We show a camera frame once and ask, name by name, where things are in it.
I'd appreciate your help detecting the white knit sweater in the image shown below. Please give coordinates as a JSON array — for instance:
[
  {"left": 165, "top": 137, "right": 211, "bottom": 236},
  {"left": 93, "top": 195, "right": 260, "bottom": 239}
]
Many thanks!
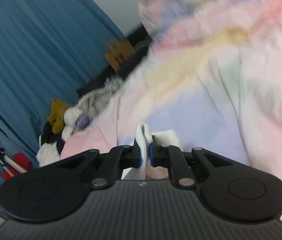
[{"left": 122, "top": 123, "right": 182, "bottom": 180}]

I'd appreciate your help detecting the grey white purple garment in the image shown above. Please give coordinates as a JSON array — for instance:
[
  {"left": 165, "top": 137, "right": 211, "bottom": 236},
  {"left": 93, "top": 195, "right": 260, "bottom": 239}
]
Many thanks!
[{"left": 62, "top": 76, "right": 123, "bottom": 137}]

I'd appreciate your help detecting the white and black jacket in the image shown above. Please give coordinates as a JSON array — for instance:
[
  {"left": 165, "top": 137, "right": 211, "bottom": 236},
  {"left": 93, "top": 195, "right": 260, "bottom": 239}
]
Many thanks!
[{"left": 36, "top": 136, "right": 61, "bottom": 167}]

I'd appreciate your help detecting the black garment on pile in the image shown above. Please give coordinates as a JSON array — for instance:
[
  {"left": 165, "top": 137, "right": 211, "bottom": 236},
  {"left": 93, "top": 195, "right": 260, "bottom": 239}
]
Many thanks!
[{"left": 40, "top": 122, "right": 65, "bottom": 155}]

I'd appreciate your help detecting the mustard yellow garment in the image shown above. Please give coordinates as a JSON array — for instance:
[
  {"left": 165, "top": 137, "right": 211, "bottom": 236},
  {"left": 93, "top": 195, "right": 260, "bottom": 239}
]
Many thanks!
[{"left": 47, "top": 99, "right": 71, "bottom": 134}]

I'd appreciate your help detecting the red cloth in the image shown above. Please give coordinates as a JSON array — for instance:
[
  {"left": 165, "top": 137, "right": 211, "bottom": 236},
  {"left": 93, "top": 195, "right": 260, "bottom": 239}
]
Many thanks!
[{"left": 2, "top": 153, "right": 32, "bottom": 181}]

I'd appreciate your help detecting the pastel tie-dye bed sheet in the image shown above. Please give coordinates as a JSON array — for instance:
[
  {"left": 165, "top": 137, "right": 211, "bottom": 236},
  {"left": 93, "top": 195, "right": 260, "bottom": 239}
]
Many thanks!
[{"left": 61, "top": 0, "right": 282, "bottom": 180}]

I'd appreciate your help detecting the brown paper bag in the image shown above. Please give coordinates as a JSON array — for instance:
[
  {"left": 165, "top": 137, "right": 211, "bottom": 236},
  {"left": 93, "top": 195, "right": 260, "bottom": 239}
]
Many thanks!
[{"left": 103, "top": 40, "right": 135, "bottom": 73}]

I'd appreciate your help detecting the blue curtain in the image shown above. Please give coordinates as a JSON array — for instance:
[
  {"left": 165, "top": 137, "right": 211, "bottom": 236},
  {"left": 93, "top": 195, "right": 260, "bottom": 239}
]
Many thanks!
[{"left": 0, "top": 0, "right": 127, "bottom": 218}]

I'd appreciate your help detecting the silver camera tripod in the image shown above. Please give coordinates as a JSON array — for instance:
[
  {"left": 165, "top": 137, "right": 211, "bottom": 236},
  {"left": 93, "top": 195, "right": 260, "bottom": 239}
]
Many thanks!
[{"left": 0, "top": 146, "right": 28, "bottom": 189}]

